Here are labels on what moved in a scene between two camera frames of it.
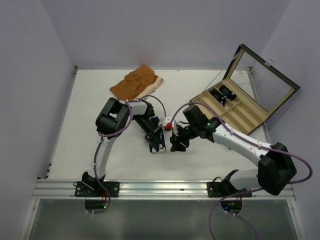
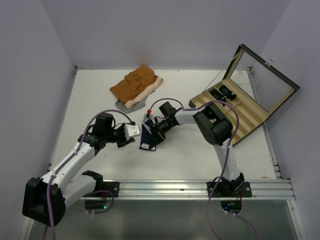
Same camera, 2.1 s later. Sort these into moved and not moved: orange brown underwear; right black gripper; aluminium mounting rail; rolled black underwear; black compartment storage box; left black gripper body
Moved: left black gripper body; right black gripper
Not moved: aluminium mounting rail; black compartment storage box; orange brown underwear; rolled black underwear
